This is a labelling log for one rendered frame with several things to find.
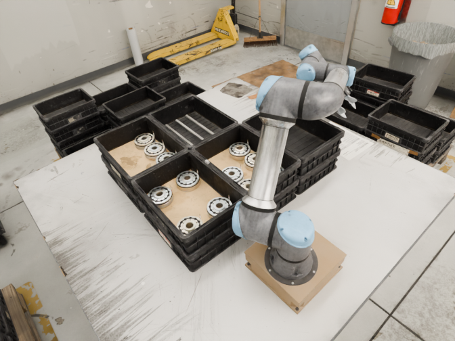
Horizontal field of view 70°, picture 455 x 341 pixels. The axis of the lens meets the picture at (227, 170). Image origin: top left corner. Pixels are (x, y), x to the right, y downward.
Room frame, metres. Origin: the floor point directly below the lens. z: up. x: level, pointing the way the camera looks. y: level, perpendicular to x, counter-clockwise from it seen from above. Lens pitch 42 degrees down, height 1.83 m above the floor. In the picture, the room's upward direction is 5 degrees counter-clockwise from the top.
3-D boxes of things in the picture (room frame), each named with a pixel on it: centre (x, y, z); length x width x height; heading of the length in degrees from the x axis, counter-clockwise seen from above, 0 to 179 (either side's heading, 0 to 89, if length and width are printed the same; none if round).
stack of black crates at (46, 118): (2.32, 1.23, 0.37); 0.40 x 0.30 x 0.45; 128
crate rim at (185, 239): (0.91, 0.16, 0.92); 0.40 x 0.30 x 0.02; 36
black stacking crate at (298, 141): (1.27, -0.32, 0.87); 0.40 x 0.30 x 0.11; 36
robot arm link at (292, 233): (0.63, -0.19, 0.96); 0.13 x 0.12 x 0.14; 64
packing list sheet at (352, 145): (1.43, -0.63, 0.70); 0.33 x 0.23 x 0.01; 38
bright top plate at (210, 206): (0.87, 0.04, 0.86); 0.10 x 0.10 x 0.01
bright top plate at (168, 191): (0.96, 0.29, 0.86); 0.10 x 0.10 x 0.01
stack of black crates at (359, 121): (2.04, -0.95, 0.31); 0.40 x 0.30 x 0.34; 38
